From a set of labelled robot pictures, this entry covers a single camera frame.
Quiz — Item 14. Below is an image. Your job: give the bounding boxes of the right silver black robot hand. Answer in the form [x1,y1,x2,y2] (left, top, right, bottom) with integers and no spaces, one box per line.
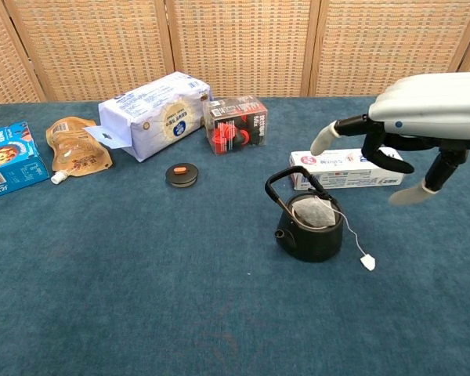
[309,70,470,207]

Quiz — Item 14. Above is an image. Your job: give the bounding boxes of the tea bag with string tag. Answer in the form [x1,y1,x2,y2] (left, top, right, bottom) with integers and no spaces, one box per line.
[291,195,377,272]

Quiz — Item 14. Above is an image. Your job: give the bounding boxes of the black cast iron teapot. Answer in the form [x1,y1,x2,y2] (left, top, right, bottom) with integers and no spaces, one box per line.
[264,165,345,263]

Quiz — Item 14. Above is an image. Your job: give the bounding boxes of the black teapot lid orange knob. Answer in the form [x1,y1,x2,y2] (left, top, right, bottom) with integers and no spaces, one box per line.
[164,162,200,188]

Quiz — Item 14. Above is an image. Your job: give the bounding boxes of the white blue toothpaste box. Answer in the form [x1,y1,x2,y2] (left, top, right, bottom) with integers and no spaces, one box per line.
[289,147,405,192]

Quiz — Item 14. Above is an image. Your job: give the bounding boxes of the clear box red black contents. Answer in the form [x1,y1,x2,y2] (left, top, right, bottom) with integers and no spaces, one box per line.
[202,95,269,157]

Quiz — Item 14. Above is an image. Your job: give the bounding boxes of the woven rattan folding screen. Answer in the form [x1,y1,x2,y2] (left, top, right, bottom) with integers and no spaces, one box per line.
[0,0,470,107]

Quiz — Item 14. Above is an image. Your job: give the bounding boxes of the blue carpet table cloth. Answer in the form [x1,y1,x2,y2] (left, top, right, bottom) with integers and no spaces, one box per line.
[0,96,470,376]

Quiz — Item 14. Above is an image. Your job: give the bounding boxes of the brown spout pouch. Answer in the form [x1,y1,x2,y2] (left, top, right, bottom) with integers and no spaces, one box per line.
[45,116,114,185]

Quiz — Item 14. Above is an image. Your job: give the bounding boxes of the blue cookie box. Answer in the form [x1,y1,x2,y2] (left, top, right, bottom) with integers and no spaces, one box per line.
[0,120,51,203]

